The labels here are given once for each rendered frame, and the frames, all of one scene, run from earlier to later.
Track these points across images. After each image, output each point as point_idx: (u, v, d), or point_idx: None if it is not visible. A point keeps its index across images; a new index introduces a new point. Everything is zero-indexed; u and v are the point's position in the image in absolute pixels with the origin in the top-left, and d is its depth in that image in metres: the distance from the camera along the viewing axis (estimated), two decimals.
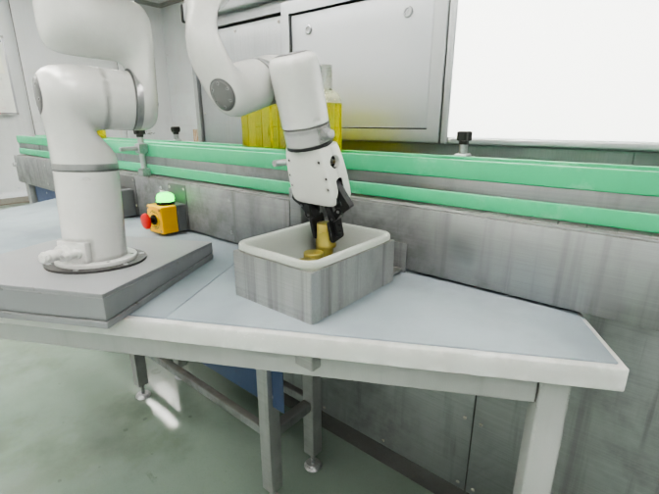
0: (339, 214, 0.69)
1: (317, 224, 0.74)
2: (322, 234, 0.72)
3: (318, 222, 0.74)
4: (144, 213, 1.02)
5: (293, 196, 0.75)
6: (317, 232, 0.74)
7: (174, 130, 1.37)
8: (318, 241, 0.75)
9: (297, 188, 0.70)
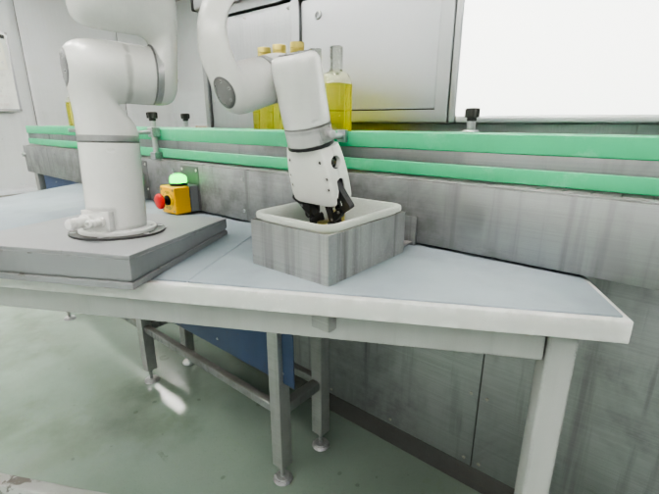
0: (339, 214, 0.69)
1: (295, 43, 0.95)
2: (303, 50, 0.97)
3: (293, 41, 0.95)
4: (158, 193, 1.04)
5: (293, 195, 0.75)
6: (294, 50, 0.96)
7: (183, 117, 1.40)
8: None
9: (298, 188, 0.70)
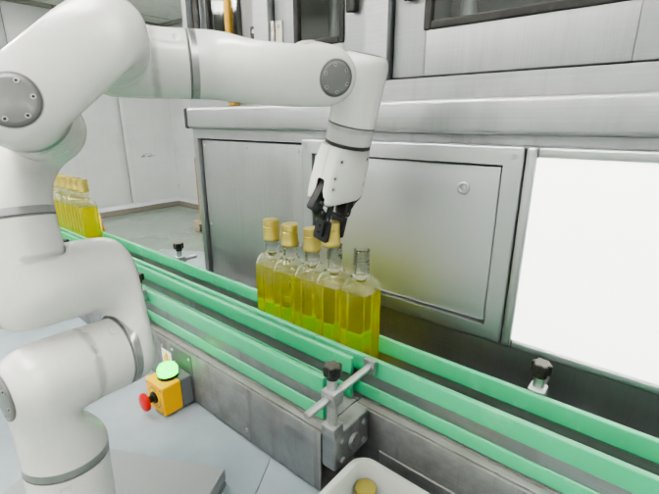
0: (353, 206, 0.75)
1: (310, 232, 0.77)
2: None
3: (308, 229, 0.77)
4: (142, 393, 0.87)
5: (310, 206, 0.66)
6: (309, 240, 0.78)
7: (177, 248, 1.22)
8: (308, 249, 0.78)
9: (338, 191, 0.67)
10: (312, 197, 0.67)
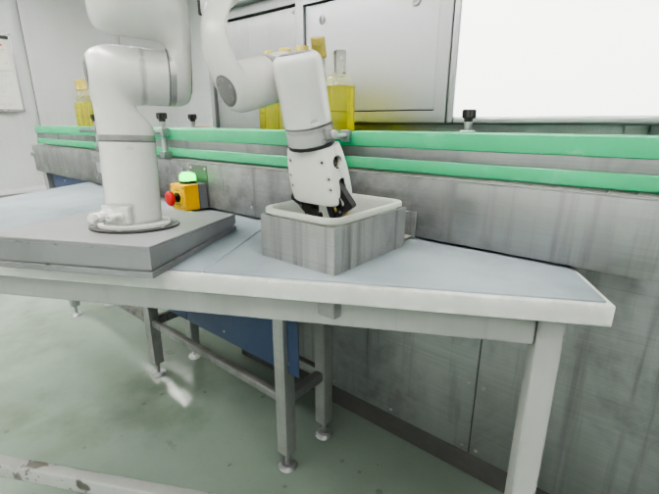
0: (341, 214, 0.69)
1: (300, 47, 1.00)
2: None
3: (298, 45, 1.00)
4: (169, 190, 1.09)
5: (292, 195, 0.75)
6: None
7: (190, 117, 1.44)
8: None
9: (298, 188, 0.70)
10: None
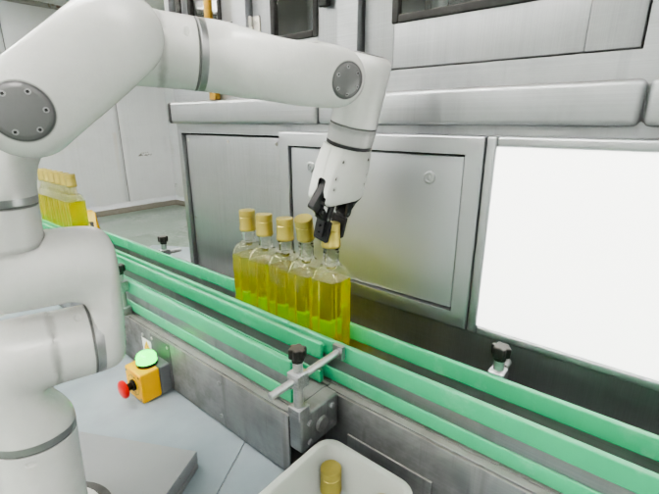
0: (353, 206, 0.75)
1: (281, 222, 0.79)
2: (292, 227, 0.80)
3: (279, 220, 0.79)
4: (122, 380, 0.88)
5: (311, 206, 0.66)
6: (281, 229, 0.80)
7: (161, 240, 1.24)
8: (280, 238, 0.80)
9: (339, 191, 0.67)
10: (313, 197, 0.67)
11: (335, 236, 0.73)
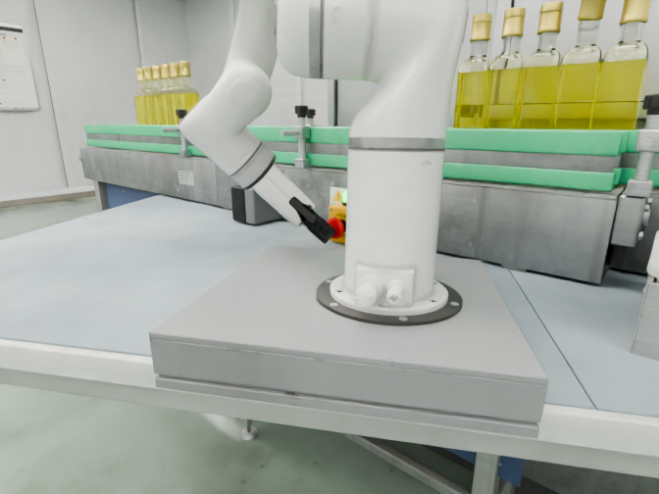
0: None
1: (555, 4, 0.66)
2: (562, 15, 0.67)
3: (553, 1, 0.66)
4: (333, 217, 0.75)
5: (315, 219, 0.67)
6: (553, 15, 0.67)
7: (310, 113, 1.11)
8: (549, 27, 0.67)
9: (303, 193, 0.68)
10: (306, 216, 0.67)
11: (649, 4, 0.60)
